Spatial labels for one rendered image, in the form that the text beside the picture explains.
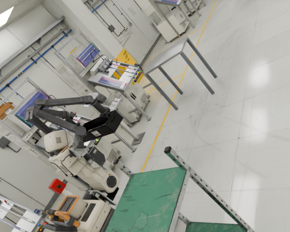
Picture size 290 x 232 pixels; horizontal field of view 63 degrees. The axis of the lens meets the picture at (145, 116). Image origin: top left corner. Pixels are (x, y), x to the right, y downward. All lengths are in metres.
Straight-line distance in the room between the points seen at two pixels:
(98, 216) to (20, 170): 3.30
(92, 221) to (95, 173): 0.40
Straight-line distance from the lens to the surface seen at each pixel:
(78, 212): 2.03
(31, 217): 3.12
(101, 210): 1.94
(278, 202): 2.06
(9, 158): 5.03
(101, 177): 2.11
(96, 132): 2.18
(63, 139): 2.00
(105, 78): 4.29
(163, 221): 1.12
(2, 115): 3.94
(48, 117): 1.95
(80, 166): 2.06
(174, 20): 7.11
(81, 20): 6.31
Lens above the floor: 1.68
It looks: 22 degrees down
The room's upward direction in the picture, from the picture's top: 45 degrees counter-clockwise
